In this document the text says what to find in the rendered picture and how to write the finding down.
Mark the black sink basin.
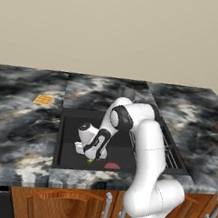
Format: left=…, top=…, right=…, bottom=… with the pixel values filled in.
left=51, top=98, right=203, bottom=193

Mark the orange sponge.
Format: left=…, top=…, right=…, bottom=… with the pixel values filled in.
left=33, top=93, right=55, bottom=107

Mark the red flat item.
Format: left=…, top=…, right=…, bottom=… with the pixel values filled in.
left=103, top=160, right=123, bottom=172

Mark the metal dish rack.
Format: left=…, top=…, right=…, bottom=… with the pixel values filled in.
left=145, top=112, right=192, bottom=173

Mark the silver cupboard handle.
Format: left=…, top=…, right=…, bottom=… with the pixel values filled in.
left=100, top=191, right=114, bottom=218
left=117, top=207, right=128, bottom=218
left=205, top=194, right=218, bottom=218

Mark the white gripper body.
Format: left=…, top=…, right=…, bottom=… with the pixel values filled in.
left=72, top=140, right=91, bottom=157

